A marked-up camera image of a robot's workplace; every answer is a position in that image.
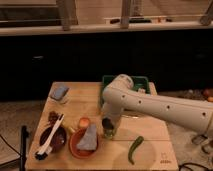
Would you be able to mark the dark brown bowl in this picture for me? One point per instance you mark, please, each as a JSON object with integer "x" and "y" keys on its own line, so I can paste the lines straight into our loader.
{"x": 58, "y": 141}

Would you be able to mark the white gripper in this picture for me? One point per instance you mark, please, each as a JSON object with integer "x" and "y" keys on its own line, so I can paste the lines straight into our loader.
{"x": 114, "y": 117}

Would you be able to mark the black stand post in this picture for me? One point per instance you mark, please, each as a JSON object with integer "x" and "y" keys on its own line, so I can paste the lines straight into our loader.
{"x": 24, "y": 136}

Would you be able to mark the brown dried food piece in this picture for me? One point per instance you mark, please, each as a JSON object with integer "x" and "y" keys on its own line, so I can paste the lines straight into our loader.
{"x": 52, "y": 118}

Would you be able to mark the green plastic tray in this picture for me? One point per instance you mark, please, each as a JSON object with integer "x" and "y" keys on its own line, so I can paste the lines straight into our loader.
{"x": 141, "y": 81}

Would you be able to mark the metal cup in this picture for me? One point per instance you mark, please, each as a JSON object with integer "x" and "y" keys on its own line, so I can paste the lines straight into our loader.
{"x": 107, "y": 124}

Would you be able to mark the orange plate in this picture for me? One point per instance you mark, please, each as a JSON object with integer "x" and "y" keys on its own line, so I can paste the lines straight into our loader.
{"x": 74, "y": 140}

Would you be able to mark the green translucent cup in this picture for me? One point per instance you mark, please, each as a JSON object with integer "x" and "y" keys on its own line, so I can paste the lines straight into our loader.
{"x": 109, "y": 133}

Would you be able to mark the green chili pepper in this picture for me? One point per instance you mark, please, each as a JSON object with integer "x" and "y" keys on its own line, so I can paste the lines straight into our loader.
{"x": 138, "y": 141}

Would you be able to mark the brown block in tray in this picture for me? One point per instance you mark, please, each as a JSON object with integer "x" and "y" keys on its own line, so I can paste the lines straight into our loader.
{"x": 141, "y": 90}

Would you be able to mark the orange cup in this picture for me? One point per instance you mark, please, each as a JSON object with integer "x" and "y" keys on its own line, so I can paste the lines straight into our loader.
{"x": 84, "y": 122}

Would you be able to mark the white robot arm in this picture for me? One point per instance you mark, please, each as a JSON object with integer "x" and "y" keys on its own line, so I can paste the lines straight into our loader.
{"x": 192, "y": 114}

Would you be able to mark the grey blue cloth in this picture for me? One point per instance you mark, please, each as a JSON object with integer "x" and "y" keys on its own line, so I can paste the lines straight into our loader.
{"x": 89, "y": 139}

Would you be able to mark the blue sponge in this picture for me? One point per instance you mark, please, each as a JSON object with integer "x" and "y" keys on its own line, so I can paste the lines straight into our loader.
{"x": 59, "y": 93}

